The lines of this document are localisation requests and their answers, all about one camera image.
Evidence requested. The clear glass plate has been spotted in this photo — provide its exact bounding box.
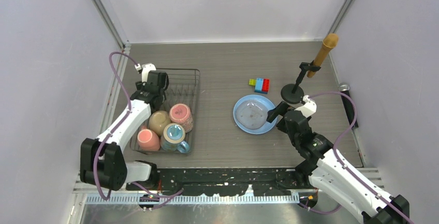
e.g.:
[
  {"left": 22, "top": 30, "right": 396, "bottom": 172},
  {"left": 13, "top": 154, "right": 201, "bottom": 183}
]
[{"left": 233, "top": 99, "right": 268, "bottom": 131}]

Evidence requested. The light blue plate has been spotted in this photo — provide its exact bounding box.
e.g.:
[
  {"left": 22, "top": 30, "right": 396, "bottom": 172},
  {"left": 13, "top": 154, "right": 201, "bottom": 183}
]
[{"left": 232, "top": 95, "right": 279, "bottom": 135}]

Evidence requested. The pink ghost pattern mug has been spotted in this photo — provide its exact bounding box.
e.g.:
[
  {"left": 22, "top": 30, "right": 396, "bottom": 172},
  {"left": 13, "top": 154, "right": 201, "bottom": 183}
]
[{"left": 168, "top": 103, "right": 194, "bottom": 133}]

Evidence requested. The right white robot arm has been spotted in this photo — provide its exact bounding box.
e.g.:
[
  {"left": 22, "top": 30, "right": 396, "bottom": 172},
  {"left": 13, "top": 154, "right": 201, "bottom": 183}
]
[{"left": 267, "top": 95, "right": 413, "bottom": 223}]

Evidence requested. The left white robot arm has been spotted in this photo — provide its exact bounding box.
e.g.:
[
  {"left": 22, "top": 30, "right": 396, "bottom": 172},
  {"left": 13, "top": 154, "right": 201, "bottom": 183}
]
[{"left": 79, "top": 63, "right": 169, "bottom": 191}]

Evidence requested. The black microphone stand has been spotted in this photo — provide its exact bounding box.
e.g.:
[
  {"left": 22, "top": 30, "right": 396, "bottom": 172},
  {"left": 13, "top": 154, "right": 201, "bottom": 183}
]
[{"left": 281, "top": 62, "right": 320, "bottom": 104}]

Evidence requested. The beige cup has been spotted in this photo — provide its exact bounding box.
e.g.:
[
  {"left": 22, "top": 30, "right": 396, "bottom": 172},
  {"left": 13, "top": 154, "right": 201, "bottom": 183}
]
[{"left": 148, "top": 110, "right": 171, "bottom": 137}]

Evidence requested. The red toy brick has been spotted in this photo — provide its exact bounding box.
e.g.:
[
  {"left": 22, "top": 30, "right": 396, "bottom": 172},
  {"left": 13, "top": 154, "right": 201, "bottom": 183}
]
[{"left": 261, "top": 79, "right": 270, "bottom": 93}]

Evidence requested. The blue toy brick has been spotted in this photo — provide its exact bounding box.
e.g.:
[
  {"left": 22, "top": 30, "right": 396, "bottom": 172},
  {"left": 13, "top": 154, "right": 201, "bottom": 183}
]
[{"left": 254, "top": 78, "right": 267, "bottom": 94}]

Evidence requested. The blue beige mug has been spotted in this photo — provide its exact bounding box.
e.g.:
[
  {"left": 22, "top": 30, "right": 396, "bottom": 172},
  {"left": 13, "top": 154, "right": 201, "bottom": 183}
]
[{"left": 160, "top": 123, "right": 191, "bottom": 154}]

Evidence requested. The plain pink cup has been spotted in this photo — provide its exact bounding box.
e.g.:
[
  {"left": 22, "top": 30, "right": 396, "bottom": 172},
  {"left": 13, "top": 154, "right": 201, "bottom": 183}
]
[{"left": 137, "top": 129, "right": 160, "bottom": 151}]

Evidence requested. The black microphone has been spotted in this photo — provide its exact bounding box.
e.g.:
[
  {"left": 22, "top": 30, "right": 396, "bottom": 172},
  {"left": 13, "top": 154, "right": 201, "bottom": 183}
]
[{"left": 339, "top": 83, "right": 358, "bottom": 130}]

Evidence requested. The gold microphone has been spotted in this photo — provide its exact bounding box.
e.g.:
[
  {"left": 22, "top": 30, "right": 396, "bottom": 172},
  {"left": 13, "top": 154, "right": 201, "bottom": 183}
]
[{"left": 311, "top": 33, "right": 339, "bottom": 67}]

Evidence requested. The black base bar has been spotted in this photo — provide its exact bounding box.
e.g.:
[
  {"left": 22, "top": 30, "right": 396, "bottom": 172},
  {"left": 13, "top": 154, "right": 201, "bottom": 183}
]
[{"left": 126, "top": 168, "right": 317, "bottom": 197}]

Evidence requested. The black wire dish rack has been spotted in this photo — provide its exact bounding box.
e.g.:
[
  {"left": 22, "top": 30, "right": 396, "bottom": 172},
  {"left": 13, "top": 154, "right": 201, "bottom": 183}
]
[{"left": 129, "top": 68, "right": 201, "bottom": 155}]

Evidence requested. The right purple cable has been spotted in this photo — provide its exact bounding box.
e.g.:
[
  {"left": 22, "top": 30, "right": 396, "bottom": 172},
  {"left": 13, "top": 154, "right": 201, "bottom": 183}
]
[{"left": 303, "top": 91, "right": 416, "bottom": 224}]

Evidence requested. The purple cable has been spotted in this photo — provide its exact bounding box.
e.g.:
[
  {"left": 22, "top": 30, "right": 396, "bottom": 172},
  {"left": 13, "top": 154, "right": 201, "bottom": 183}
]
[
  {"left": 92, "top": 51, "right": 143, "bottom": 202},
  {"left": 303, "top": 91, "right": 416, "bottom": 224}
]

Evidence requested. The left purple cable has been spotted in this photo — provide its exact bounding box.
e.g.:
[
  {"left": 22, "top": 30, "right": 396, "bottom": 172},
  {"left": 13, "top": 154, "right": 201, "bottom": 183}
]
[{"left": 92, "top": 51, "right": 143, "bottom": 202}]

